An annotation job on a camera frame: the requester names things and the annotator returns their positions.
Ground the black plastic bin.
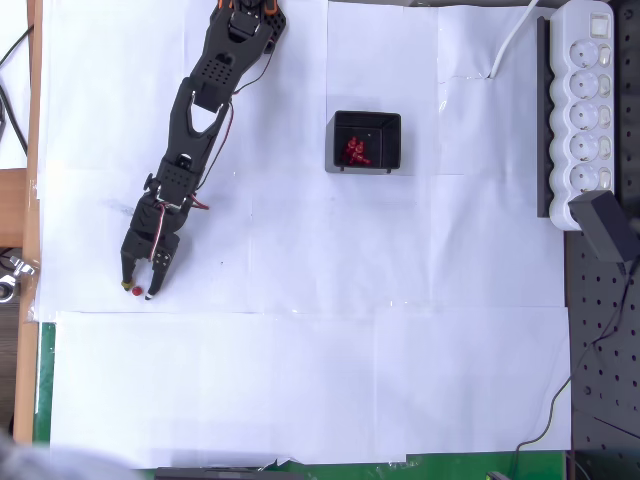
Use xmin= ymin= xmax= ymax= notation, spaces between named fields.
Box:
xmin=324 ymin=110 xmax=403 ymax=175

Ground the metal clamp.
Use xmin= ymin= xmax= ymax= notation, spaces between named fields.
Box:
xmin=0 ymin=254 xmax=39 ymax=302

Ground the green cutting mat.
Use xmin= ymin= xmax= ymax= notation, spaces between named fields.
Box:
xmin=33 ymin=321 xmax=571 ymax=480

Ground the dark ribbed panel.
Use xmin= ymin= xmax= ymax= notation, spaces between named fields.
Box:
xmin=0 ymin=299 xmax=24 ymax=431

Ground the brown wooden board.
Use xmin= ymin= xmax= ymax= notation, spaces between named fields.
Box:
xmin=12 ymin=0 xmax=45 ymax=445

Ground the white paper table cover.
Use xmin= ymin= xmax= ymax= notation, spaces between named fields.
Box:
xmin=33 ymin=0 xmax=574 ymax=471

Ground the blurry grey object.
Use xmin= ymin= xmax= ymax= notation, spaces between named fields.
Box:
xmin=0 ymin=428 xmax=134 ymax=480

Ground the flat black device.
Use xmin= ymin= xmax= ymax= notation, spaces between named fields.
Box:
xmin=153 ymin=466 xmax=305 ymax=480

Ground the white power strip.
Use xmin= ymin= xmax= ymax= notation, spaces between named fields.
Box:
xmin=548 ymin=0 xmax=616 ymax=232

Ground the black power adapter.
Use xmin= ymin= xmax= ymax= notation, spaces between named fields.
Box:
xmin=568 ymin=189 xmax=634 ymax=265

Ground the black perforated pegboard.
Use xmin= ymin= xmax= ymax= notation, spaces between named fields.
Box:
xmin=563 ymin=0 xmax=640 ymax=480

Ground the thick black cable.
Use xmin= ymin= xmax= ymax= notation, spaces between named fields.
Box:
xmin=0 ymin=83 xmax=29 ymax=157

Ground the white power strip cable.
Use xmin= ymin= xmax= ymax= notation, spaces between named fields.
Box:
xmin=487 ymin=0 xmax=542 ymax=80

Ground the thin black adapter cable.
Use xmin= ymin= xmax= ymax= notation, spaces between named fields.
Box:
xmin=513 ymin=259 xmax=640 ymax=480

